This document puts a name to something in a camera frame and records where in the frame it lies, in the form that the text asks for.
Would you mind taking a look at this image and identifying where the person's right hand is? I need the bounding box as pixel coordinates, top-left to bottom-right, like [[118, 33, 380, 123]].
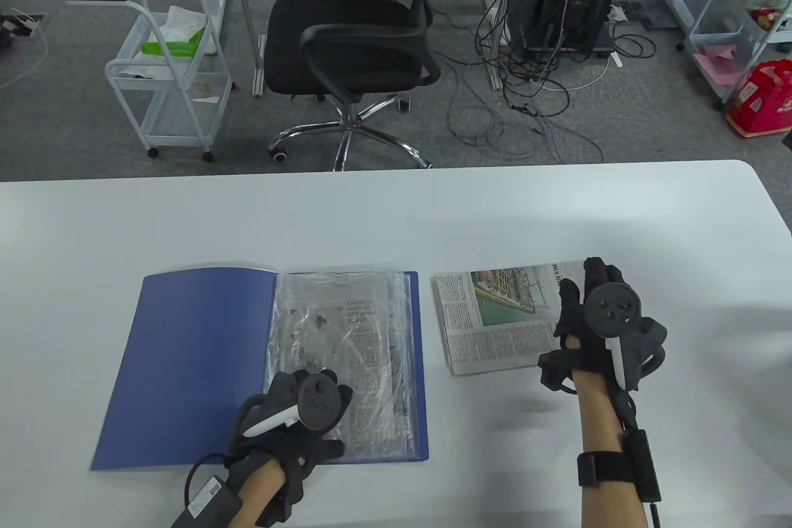
[[537, 257, 626, 394]]

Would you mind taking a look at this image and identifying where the person's left hand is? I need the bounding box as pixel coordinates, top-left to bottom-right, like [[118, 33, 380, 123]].
[[229, 369, 355, 493]]

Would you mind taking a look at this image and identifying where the newspaper with grey photo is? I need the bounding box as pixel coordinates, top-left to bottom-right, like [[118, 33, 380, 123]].
[[278, 273, 409, 448]]

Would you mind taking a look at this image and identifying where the newspaper with building photo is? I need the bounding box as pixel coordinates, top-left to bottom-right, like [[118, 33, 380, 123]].
[[433, 261, 588, 376]]

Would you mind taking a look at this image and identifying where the blue file folder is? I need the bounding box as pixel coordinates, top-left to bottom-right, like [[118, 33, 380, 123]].
[[91, 268, 430, 472]]

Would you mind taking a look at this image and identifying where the person's left forearm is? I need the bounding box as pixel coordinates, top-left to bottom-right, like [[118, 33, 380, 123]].
[[232, 460, 291, 528]]

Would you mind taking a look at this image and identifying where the person's right forearm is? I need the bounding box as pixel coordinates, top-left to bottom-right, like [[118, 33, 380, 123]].
[[569, 367, 644, 528]]

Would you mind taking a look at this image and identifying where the black left hand controller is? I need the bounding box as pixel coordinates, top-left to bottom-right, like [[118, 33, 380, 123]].
[[235, 373, 344, 448]]

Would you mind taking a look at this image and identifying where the black hand controller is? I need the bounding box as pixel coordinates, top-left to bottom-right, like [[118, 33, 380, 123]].
[[585, 282, 668, 392], [235, 373, 344, 448]]

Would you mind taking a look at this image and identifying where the black right hand controller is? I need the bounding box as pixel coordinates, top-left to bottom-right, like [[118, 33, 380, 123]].
[[585, 282, 668, 392]]

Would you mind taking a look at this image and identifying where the black left wrist sensor box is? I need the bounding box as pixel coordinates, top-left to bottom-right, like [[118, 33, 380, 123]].
[[170, 451, 239, 528]]

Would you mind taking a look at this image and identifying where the black wrist sensor box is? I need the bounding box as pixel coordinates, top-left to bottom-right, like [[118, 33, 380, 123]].
[[170, 451, 239, 528], [619, 395, 664, 528]]

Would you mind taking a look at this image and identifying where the black right wrist sensor box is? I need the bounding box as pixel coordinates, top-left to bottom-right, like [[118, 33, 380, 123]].
[[619, 395, 664, 528]]

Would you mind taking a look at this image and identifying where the red gift bag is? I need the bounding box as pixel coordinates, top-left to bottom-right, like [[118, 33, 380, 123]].
[[725, 59, 792, 139]]

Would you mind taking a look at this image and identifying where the pink paper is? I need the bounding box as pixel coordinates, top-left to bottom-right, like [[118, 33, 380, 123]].
[[693, 44, 759, 92]]

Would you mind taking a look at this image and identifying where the white shelf rack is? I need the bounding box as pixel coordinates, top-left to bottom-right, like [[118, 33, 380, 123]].
[[678, 0, 792, 111]]

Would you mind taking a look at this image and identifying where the white crumpled paper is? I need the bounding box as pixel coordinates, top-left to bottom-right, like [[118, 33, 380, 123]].
[[118, 63, 177, 83]]

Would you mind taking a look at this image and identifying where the black office chair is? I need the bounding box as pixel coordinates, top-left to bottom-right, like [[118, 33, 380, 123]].
[[263, 0, 465, 173]]

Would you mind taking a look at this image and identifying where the green tissue box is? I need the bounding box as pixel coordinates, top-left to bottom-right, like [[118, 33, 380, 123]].
[[141, 5, 208, 58]]

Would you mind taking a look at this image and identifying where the floor power strip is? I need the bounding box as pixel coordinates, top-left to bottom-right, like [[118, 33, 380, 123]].
[[0, 9, 44, 41]]

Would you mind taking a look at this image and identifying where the tangle of black cables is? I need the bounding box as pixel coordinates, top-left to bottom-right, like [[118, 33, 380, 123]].
[[433, 0, 656, 163]]

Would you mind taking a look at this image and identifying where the white desk leg frame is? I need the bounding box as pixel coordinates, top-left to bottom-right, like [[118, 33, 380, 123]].
[[461, 0, 517, 92]]

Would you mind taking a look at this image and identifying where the white wire cart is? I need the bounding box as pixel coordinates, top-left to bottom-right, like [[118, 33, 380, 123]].
[[65, 0, 237, 162]]

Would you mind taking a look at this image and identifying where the white floor cable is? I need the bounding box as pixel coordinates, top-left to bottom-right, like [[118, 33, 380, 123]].
[[0, 27, 49, 89]]

